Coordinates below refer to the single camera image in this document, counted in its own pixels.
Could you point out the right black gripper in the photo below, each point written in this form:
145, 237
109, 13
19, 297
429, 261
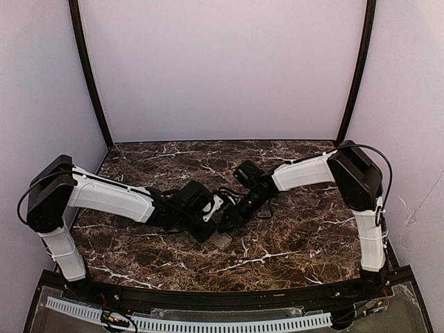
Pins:
231, 218

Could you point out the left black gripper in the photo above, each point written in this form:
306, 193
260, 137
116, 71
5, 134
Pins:
200, 229

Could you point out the white universal remote control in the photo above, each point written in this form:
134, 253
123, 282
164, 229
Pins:
220, 240

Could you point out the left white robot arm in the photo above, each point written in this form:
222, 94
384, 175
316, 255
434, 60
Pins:
62, 184

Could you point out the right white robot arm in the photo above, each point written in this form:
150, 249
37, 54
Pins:
358, 179

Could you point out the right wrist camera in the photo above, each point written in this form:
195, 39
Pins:
229, 195

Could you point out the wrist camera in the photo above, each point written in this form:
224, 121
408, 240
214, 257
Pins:
229, 195
213, 206

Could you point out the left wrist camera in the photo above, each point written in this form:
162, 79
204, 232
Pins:
213, 206

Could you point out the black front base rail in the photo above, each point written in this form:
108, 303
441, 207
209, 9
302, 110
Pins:
333, 297

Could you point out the white slotted cable duct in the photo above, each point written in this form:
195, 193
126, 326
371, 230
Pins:
165, 320

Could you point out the left black frame post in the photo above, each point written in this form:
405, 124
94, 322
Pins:
79, 34

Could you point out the black frame post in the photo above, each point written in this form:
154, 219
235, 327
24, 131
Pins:
359, 70
79, 34

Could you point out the right black frame post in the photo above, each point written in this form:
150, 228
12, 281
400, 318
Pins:
359, 70

